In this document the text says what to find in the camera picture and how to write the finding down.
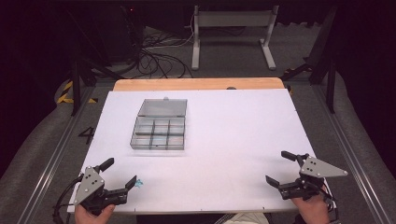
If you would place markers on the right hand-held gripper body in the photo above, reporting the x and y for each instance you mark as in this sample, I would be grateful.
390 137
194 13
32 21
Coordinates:
314 169

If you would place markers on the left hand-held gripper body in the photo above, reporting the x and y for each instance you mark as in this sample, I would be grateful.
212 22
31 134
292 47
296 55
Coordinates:
88 186

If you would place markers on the small blue object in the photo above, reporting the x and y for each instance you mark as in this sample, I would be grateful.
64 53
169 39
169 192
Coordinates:
139 183

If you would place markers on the clear plastic compartment box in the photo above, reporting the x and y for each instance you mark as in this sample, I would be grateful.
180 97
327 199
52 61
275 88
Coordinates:
160 124

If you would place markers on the person's left hand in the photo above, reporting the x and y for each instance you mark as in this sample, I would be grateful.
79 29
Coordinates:
93 216

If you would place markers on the person's right hand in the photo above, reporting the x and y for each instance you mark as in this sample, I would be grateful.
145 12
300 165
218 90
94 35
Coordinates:
311 208

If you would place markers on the person's light clothing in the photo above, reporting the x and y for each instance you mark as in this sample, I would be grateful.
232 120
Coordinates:
244 218

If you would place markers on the white table mat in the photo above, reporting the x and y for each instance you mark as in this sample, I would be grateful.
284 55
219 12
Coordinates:
224 149

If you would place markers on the yellow black floor tape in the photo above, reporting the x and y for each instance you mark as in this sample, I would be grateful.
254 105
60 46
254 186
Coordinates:
67 93

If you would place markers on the black tripod stand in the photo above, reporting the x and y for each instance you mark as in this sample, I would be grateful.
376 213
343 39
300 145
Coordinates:
76 81

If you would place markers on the black angled stand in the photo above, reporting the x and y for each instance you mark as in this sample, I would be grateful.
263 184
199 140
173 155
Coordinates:
320 59

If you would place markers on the black equipment box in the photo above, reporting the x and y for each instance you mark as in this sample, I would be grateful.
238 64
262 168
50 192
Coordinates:
123 31

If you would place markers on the aluminium floor rail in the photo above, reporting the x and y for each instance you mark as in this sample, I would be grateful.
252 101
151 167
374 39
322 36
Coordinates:
53 161
348 149

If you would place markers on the white metal stand frame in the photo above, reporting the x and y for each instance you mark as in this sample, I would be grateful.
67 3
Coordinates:
233 18

